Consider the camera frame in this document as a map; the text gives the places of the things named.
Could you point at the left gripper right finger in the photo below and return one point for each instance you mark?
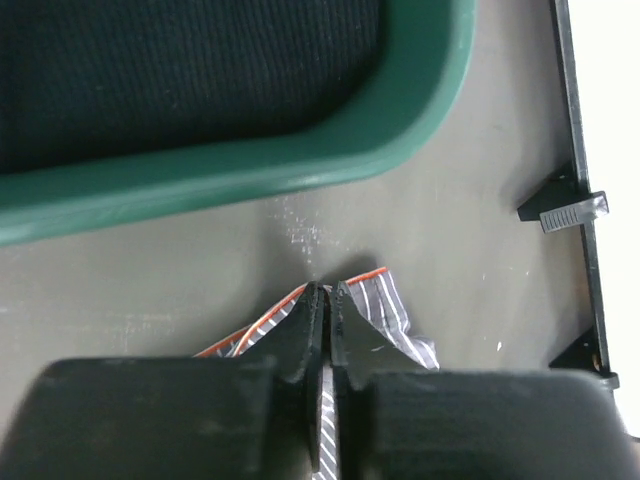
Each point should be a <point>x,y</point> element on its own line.
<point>397,420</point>

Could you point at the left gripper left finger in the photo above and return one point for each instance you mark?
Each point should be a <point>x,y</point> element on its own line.
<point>254,416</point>

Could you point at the grey striped underwear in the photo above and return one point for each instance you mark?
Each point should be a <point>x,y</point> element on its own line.
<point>377,301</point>

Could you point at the green compartment tray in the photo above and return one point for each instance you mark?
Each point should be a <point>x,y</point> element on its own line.
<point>393,113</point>

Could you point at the black rolled cloth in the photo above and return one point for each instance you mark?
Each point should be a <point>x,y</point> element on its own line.
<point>83,80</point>

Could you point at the white whiteboard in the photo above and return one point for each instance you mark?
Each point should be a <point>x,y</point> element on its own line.
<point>597,189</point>

